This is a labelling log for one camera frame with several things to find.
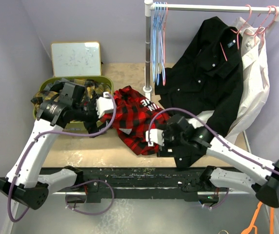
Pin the metal clothes rack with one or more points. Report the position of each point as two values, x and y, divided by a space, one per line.
150 6

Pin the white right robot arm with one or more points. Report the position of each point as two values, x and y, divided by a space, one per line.
253 174

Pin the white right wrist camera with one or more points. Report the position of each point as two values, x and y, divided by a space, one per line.
154 136

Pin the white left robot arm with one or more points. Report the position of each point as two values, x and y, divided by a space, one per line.
32 151

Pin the black button shirt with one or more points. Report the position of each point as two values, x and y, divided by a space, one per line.
202 86

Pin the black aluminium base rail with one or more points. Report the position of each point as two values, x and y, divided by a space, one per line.
189 184

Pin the pink hanger holding black shirt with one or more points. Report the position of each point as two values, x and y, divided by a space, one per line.
237 33

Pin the white shirt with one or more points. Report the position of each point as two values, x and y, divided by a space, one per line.
255 84

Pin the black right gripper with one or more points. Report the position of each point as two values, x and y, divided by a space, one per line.
166 130

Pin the yellow plaid shirt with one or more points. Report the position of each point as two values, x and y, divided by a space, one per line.
52 90

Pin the pink hanger holding white shirt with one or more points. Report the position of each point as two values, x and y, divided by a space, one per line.
260 32

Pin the pink wire hanger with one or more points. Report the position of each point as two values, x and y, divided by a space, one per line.
164 45

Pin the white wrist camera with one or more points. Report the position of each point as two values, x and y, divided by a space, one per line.
105 104
154 136

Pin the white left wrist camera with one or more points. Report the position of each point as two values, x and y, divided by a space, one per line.
105 104

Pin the blue wire hanger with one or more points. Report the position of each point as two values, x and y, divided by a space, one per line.
154 42
157 45

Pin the small whiteboard yellow frame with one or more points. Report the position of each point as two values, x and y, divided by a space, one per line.
76 59

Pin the red black plaid shirt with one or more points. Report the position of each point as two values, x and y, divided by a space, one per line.
133 116

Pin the green plastic laundry basket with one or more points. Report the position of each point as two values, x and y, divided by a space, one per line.
76 126

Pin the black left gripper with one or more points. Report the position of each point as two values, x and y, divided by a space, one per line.
91 127

